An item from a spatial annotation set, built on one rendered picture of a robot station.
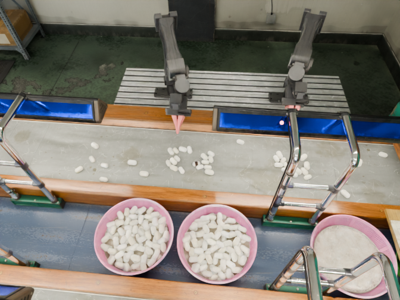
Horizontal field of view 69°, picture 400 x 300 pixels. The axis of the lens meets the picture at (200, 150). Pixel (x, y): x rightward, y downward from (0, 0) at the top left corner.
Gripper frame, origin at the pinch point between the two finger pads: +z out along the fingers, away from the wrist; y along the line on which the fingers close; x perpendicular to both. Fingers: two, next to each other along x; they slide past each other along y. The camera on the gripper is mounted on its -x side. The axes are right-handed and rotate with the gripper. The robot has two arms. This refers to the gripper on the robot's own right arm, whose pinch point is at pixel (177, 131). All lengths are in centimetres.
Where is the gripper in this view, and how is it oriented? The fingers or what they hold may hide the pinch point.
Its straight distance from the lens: 120.6
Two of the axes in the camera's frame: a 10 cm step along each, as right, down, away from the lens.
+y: 10.0, 0.6, -0.6
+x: 0.6, -0.6, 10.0
